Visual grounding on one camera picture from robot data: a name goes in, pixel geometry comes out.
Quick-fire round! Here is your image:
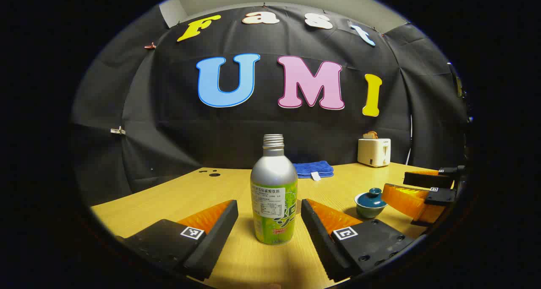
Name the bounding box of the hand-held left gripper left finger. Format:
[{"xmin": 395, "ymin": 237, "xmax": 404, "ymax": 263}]
[{"xmin": 116, "ymin": 199, "xmax": 239, "ymax": 281}]

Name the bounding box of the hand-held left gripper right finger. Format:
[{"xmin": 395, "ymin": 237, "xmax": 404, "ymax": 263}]
[{"xmin": 300, "ymin": 198, "xmax": 417, "ymax": 283}]

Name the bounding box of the teal teacup lid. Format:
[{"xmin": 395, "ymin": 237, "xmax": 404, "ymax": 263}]
[{"xmin": 354, "ymin": 188, "xmax": 388, "ymax": 208}]

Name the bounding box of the teal teacup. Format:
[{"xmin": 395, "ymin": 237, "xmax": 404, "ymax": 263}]
[{"xmin": 355, "ymin": 198, "xmax": 387, "ymax": 219}]

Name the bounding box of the silver green water bottle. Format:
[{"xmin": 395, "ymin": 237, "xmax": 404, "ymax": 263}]
[{"xmin": 250, "ymin": 134, "xmax": 298, "ymax": 246}]

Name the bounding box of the white toaster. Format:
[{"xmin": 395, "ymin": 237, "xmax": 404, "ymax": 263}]
[{"xmin": 358, "ymin": 138, "xmax": 391, "ymax": 168}]

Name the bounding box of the blue folded towel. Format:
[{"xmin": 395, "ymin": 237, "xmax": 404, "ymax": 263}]
[{"xmin": 293, "ymin": 161, "xmax": 334, "ymax": 180}]

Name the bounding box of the black backdrop cloth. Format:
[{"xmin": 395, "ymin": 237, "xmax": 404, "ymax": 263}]
[{"xmin": 70, "ymin": 4, "xmax": 467, "ymax": 207}]

